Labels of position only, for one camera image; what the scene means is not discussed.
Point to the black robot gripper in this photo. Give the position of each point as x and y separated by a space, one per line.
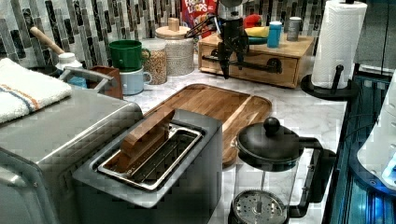
235 38

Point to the wooden drawer box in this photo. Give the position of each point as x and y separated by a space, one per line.
283 66

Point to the teal blue plate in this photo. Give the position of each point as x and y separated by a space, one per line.
257 40

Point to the red toy fruit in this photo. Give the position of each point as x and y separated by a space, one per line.
253 20

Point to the blue cylindrical shaker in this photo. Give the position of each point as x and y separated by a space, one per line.
274 34

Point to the white ceramic jar wooden lid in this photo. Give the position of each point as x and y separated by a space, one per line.
178 48

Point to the wooden cutting board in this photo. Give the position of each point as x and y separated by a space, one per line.
234 109

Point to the Froot Loops cereal box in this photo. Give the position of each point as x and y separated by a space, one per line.
197 15

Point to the grey cylindrical shaker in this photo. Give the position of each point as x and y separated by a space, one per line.
294 29

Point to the glass jar of grains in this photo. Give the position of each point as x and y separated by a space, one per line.
156 63

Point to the light blue mug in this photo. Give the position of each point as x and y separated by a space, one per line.
133 82

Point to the green mug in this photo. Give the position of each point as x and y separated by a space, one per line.
128 55

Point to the wooden toast slice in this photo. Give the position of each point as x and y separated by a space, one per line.
152 129

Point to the black glass French press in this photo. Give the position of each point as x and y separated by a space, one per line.
269 155

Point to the white paper towel roll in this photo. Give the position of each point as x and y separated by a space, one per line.
337 43

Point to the black paper towel holder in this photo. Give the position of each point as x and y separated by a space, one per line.
333 93

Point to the grey toaster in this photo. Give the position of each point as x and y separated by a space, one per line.
177 181

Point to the white striped towel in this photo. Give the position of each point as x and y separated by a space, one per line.
24 91

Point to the stainless steel toaster oven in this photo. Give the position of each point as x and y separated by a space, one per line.
40 153

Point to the black drawer handle bar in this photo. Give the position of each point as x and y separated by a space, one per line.
273 65

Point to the metal rack handle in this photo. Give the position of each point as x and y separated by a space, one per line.
104 82

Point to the wooden handled white utensil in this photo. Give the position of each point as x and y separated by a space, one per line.
65 59

